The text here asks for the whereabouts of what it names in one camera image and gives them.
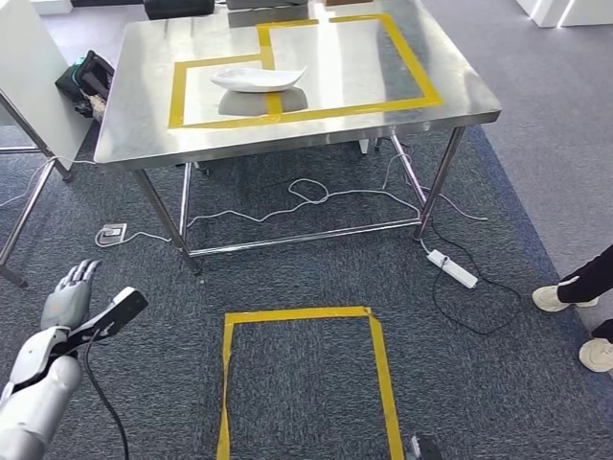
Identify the stainless steel workbench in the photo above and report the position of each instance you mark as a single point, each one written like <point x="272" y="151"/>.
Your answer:
<point x="143" y="95"/>

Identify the person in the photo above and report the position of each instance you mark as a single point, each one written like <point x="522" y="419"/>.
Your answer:
<point x="589" y="279"/>

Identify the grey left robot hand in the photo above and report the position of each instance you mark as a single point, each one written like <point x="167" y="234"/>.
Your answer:
<point x="67" y="305"/>

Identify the floor socket box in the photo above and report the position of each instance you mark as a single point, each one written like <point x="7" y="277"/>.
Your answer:
<point x="114" y="232"/>

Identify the white curved car part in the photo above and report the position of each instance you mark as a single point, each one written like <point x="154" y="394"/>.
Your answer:
<point x="258" y="79"/>

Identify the white side desk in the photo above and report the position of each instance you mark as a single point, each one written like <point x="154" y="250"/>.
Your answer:
<point x="29" y="63"/>

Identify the yellow tape on workbench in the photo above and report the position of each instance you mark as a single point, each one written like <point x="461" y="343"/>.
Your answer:
<point x="177" y="95"/>

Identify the yellow floor tape outline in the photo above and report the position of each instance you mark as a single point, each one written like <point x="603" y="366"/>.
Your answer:
<point x="297" y="313"/>

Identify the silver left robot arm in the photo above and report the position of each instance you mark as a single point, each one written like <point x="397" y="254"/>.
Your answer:
<point x="38" y="387"/>

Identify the white power strip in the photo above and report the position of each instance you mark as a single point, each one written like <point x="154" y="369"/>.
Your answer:
<point x="452" y="268"/>

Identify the black carry case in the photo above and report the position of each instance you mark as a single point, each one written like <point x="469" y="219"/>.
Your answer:
<point x="177" y="7"/>

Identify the black backpack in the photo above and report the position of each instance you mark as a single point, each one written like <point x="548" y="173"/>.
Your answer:
<point x="88" y="79"/>

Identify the white display plinth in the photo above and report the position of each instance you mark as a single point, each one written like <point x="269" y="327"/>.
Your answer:
<point x="550" y="9"/>

